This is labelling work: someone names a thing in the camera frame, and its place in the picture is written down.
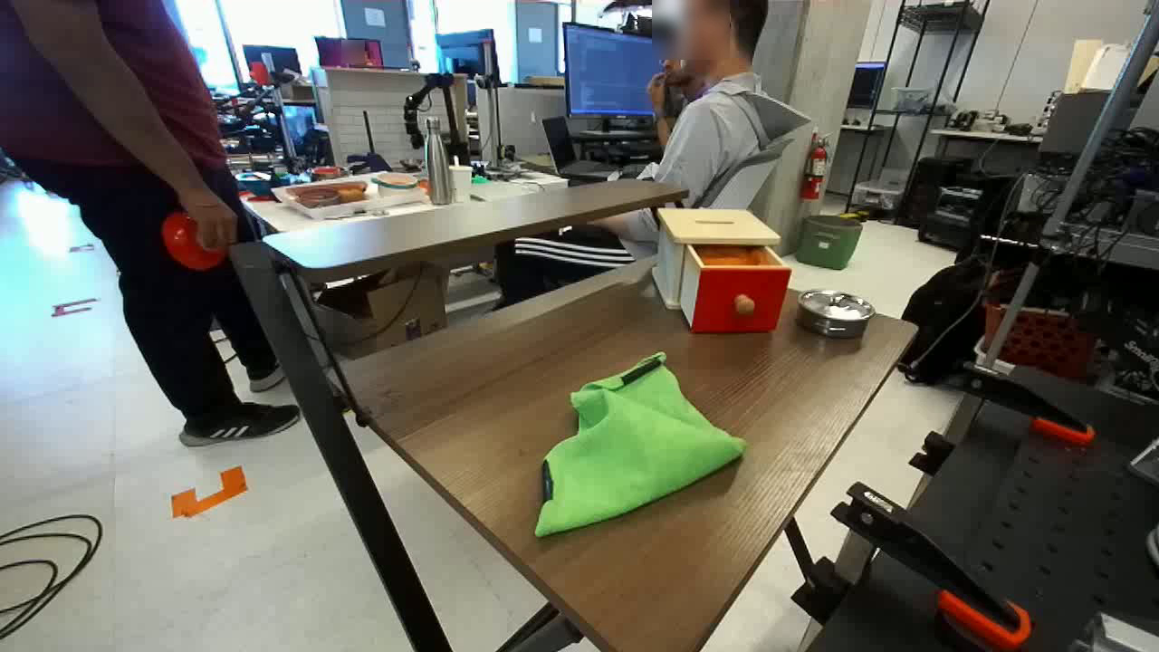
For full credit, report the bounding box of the standing person's hand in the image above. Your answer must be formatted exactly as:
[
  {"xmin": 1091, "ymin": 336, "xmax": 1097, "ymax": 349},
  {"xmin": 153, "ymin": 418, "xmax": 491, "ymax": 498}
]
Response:
[{"xmin": 176, "ymin": 184, "xmax": 243, "ymax": 259}]

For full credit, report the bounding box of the seated person's hand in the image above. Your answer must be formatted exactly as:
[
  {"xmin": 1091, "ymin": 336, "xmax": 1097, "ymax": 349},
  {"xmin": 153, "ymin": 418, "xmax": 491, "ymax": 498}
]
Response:
[{"xmin": 647, "ymin": 68, "xmax": 697, "ymax": 125}]

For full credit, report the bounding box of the orange round disc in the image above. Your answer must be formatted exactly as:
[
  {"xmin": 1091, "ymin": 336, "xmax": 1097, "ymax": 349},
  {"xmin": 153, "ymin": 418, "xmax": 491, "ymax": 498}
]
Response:
[{"xmin": 159, "ymin": 210, "xmax": 233, "ymax": 277}]

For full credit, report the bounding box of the standing person's bare forearm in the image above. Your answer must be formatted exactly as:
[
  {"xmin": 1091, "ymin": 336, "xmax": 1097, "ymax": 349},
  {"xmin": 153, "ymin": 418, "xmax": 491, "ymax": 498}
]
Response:
[{"xmin": 10, "ymin": 0, "xmax": 233, "ymax": 214}]

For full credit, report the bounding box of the seated person in grey hoodie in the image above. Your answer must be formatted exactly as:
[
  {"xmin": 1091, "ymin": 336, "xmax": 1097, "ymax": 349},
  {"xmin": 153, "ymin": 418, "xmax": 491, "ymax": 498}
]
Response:
[{"xmin": 491, "ymin": 0, "xmax": 815, "ymax": 306}]

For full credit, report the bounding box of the computer monitor with blue screen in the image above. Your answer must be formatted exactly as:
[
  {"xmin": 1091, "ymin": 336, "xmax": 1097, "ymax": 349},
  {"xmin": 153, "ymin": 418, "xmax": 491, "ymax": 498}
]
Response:
[{"xmin": 560, "ymin": 19, "xmax": 665, "ymax": 125}]

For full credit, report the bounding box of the standing person in maroon shirt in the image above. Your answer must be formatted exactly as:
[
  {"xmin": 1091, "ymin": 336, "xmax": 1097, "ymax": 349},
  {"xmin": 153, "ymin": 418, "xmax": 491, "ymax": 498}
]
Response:
[{"xmin": 0, "ymin": 0, "xmax": 303, "ymax": 448}]

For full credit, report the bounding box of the black laptop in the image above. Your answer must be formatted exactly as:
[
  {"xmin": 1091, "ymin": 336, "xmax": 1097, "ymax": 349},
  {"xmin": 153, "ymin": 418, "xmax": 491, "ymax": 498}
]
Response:
[{"xmin": 539, "ymin": 114, "xmax": 630, "ymax": 190}]

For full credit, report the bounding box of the plate with food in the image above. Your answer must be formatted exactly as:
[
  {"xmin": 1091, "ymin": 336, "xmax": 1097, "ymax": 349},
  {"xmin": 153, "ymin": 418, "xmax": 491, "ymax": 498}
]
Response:
[{"xmin": 281, "ymin": 179, "xmax": 371, "ymax": 210}]

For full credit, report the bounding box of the red box with wooden lid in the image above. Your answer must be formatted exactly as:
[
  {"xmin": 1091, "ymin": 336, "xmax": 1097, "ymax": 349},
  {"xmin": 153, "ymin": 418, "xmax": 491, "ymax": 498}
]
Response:
[{"xmin": 647, "ymin": 205, "xmax": 787, "ymax": 313}]

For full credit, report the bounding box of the red fire extinguisher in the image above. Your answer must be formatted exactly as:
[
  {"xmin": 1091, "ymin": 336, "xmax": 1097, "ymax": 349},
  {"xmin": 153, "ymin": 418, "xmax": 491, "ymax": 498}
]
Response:
[{"xmin": 796, "ymin": 129, "xmax": 834, "ymax": 205}]

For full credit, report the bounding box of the small monitor with red picture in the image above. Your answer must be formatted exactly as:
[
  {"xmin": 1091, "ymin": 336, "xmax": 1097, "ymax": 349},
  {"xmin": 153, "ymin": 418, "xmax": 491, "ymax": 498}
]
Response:
[{"xmin": 239, "ymin": 44, "xmax": 303, "ymax": 92}]

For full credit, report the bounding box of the white partition panel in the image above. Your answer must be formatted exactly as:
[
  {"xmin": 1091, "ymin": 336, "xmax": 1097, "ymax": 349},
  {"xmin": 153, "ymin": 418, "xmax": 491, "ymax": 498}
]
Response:
[{"xmin": 317, "ymin": 65, "xmax": 427, "ymax": 172}]

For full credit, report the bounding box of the cardboard box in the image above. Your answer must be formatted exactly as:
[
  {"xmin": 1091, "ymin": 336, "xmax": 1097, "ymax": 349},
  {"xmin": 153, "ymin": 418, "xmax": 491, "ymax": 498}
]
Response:
[{"xmin": 313, "ymin": 260, "xmax": 452, "ymax": 359}]

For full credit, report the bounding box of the small monitor with blue picture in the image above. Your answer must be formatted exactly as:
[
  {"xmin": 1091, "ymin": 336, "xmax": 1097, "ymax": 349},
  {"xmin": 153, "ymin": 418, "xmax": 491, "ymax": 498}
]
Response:
[{"xmin": 434, "ymin": 26, "xmax": 502, "ymax": 88}]

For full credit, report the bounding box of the green plastic crate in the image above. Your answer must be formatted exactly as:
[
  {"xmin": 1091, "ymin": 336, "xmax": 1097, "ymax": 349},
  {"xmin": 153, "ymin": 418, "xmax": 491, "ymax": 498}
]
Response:
[{"xmin": 788, "ymin": 210, "xmax": 868, "ymax": 273}]

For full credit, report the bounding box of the small monitor with pink picture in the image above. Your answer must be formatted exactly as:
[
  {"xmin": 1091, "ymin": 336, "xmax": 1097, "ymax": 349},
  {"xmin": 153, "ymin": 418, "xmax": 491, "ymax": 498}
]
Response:
[{"xmin": 312, "ymin": 32, "xmax": 388, "ymax": 73}]

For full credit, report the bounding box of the steel water bottle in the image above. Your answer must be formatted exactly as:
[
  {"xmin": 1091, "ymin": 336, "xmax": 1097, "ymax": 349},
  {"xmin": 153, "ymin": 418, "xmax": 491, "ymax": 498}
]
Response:
[{"xmin": 421, "ymin": 114, "xmax": 458, "ymax": 210}]

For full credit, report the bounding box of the small metal bowl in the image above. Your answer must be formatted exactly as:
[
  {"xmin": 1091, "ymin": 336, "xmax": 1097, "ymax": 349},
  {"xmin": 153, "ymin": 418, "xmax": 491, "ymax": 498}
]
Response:
[{"xmin": 793, "ymin": 288, "xmax": 880, "ymax": 343}]

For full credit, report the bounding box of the green cloth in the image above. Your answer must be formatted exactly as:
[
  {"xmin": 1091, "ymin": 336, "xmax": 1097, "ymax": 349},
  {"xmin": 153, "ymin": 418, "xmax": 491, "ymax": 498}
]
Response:
[{"xmin": 531, "ymin": 350, "xmax": 751, "ymax": 542}]

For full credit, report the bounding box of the black backpack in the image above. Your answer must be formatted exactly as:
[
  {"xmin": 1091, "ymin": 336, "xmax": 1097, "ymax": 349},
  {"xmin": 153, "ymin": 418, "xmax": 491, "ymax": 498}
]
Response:
[{"xmin": 897, "ymin": 253, "xmax": 997, "ymax": 390}]

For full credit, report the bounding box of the red plastic crate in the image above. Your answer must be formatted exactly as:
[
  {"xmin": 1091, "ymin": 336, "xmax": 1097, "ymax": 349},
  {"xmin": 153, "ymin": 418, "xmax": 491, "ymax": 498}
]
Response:
[{"xmin": 981, "ymin": 296, "xmax": 1102, "ymax": 385}]

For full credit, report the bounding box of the black perforated base board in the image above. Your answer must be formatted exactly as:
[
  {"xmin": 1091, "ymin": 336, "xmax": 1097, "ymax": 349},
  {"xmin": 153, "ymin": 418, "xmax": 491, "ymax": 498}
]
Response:
[{"xmin": 804, "ymin": 359, "xmax": 1159, "ymax": 652}]

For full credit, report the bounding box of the black metal table frame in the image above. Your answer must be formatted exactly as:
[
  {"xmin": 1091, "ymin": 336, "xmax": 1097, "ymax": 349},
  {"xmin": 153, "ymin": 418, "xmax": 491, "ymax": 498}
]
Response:
[{"xmin": 227, "ymin": 240, "xmax": 582, "ymax": 652}]

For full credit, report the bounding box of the black wire shelf rack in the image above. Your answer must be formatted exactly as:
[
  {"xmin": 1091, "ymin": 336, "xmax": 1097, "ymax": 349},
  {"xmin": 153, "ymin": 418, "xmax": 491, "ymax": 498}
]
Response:
[{"xmin": 845, "ymin": 0, "xmax": 997, "ymax": 210}]

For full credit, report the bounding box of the black floor cable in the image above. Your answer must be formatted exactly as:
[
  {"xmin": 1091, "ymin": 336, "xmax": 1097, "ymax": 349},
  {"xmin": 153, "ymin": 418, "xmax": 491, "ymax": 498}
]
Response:
[{"xmin": 0, "ymin": 510, "xmax": 109, "ymax": 646}]

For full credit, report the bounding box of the aluminium camera pole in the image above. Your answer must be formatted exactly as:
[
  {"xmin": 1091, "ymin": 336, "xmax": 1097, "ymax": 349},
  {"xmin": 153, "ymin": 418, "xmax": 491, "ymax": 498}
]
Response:
[{"xmin": 974, "ymin": 0, "xmax": 1159, "ymax": 373}]

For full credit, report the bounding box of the small black clamp orange handle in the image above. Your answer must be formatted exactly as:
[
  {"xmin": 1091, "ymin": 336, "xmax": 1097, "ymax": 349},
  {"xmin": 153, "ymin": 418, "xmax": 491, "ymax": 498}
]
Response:
[{"xmin": 959, "ymin": 359, "xmax": 1102, "ymax": 453}]

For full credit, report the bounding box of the large black clamp orange handle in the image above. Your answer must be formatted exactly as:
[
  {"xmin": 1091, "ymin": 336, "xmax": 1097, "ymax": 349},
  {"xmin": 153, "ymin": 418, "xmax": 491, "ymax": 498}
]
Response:
[{"xmin": 828, "ymin": 478, "xmax": 1039, "ymax": 652}]

